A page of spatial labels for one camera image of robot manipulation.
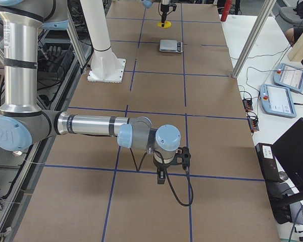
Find red cylinder bottle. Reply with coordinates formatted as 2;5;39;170
220;0;232;22

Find orange black connector board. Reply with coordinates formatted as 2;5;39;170
246;111;259;133
242;98;253;112

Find teach pendant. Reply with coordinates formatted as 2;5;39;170
260;84;296;118
273;63;303;93

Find black computer box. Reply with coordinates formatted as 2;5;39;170
255;143;303;225

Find orange black connector board upper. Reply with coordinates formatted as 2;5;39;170
242;98;253;112

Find orange black connector board lower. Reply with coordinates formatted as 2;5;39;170
246;111;259;133

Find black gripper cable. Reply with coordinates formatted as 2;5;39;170
154;150;194;207

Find silver digital kitchen scale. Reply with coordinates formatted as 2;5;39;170
159;39;184;53

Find black monitor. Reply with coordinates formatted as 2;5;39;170
271;117;303;208

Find white camera stand post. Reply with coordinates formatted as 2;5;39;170
81;0;126;83

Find aluminium frame post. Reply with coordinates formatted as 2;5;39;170
232;0;276;78

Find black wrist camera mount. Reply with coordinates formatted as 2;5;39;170
173;147;191;171

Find near teach pendant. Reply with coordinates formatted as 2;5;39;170
260;84;296;118

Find far teach pendant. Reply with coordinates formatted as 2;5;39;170
273;63;303;93

